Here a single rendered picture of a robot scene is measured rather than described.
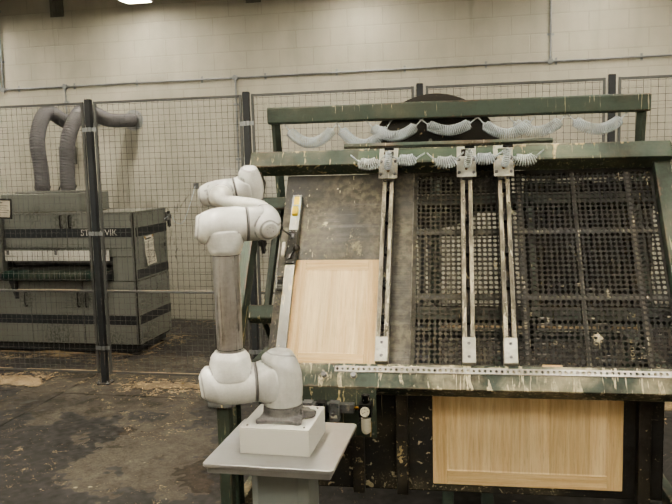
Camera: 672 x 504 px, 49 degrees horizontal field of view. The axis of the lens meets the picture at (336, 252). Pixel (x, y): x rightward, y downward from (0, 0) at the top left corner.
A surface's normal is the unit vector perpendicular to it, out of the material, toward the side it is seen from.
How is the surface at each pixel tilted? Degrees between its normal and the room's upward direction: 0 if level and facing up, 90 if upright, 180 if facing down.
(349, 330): 56
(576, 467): 90
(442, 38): 90
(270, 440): 90
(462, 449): 90
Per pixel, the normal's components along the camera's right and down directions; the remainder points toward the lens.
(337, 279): -0.14, -0.47
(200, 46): -0.20, 0.11
